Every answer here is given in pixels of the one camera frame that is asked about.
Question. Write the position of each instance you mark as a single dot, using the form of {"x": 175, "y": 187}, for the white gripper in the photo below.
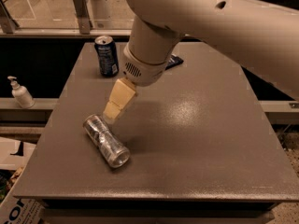
{"x": 142, "y": 72}

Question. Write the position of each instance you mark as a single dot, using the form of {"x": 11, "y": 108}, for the silver redbull can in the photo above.
{"x": 112, "y": 149}

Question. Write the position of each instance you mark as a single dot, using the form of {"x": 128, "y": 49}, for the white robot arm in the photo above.
{"x": 259, "y": 35}

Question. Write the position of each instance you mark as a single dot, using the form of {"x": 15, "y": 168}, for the blue soda can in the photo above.
{"x": 107, "y": 55}

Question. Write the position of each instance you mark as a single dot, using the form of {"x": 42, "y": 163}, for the dark blue snack wrapper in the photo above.
{"x": 174, "y": 61}

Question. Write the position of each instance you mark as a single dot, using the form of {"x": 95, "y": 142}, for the metal railing beam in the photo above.
{"x": 64, "y": 33}

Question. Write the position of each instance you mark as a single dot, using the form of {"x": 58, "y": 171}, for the white pump dispenser bottle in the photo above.
{"x": 20, "y": 93}

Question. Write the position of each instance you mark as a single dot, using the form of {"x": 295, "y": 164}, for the white cardboard box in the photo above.
{"x": 14, "y": 155}

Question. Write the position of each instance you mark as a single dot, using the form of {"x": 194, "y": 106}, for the left metal railing bracket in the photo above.
{"x": 83, "y": 17}

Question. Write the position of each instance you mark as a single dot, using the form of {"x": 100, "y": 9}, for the far left railing bracket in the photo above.
{"x": 8, "y": 25}

